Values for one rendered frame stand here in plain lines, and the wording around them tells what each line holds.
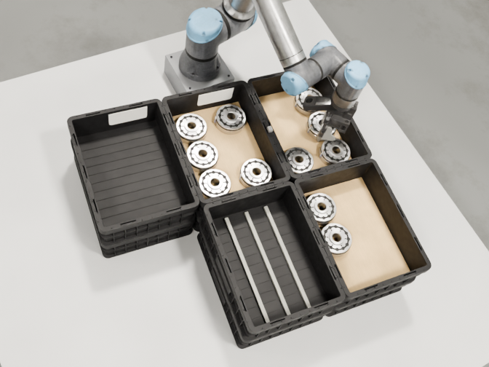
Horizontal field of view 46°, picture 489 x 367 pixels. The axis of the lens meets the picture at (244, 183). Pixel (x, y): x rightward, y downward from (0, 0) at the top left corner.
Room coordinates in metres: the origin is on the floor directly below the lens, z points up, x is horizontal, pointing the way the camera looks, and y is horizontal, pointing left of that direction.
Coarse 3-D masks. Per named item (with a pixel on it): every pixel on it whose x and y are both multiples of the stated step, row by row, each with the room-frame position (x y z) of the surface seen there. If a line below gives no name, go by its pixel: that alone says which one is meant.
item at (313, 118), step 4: (316, 112) 1.27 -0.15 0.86; (320, 112) 1.27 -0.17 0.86; (324, 112) 1.28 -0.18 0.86; (312, 116) 1.25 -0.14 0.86; (316, 116) 1.25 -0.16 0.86; (320, 116) 1.26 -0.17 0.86; (312, 120) 1.23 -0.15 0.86; (316, 120) 1.23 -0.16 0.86; (312, 124) 1.22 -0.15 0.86; (312, 128) 1.20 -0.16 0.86; (316, 128) 1.20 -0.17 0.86; (332, 128) 1.23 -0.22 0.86; (316, 132) 1.19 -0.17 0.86; (332, 132) 1.21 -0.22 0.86
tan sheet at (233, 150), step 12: (216, 108) 1.16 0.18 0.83; (204, 120) 1.10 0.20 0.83; (216, 132) 1.07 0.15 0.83; (240, 132) 1.10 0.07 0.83; (216, 144) 1.02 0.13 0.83; (228, 144) 1.04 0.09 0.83; (240, 144) 1.05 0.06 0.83; (252, 144) 1.07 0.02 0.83; (228, 156) 1.00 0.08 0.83; (240, 156) 1.01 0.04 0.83; (252, 156) 1.03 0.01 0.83; (216, 168) 0.94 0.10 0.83; (228, 168) 0.95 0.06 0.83; (240, 168) 0.97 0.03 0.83
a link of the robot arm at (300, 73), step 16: (256, 0) 1.21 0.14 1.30; (272, 0) 1.22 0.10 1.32; (272, 16) 1.19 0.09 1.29; (272, 32) 1.17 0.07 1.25; (288, 32) 1.18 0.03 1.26; (288, 48) 1.15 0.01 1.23; (288, 64) 1.13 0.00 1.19; (304, 64) 1.15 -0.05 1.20; (288, 80) 1.10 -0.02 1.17; (304, 80) 1.11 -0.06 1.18
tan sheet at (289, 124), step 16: (272, 96) 1.29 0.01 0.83; (288, 96) 1.32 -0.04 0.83; (272, 112) 1.23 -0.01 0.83; (288, 112) 1.25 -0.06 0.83; (288, 128) 1.18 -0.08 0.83; (304, 128) 1.21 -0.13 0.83; (288, 144) 1.12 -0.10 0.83; (304, 144) 1.14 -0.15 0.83; (320, 144) 1.17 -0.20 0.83; (320, 160) 1.10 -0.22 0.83
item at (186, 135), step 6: (186, 114) 1.07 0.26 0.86; (192, 114) 1.08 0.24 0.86; (180, 120) 1.04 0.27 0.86; (186, 120) 1.05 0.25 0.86; (198, 120) 1.07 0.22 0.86; (180, 126) 1.02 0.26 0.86; (204, 126) 1.05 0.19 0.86; (180, 132) 1.00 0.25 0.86; (186, 132) 1.01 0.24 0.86; (198, 132) 1.02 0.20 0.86; (204, 132) 1.03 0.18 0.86; (186, 138) 0.99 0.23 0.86; (192, 138) 0.99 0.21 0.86; (198, 138) 1.00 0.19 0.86
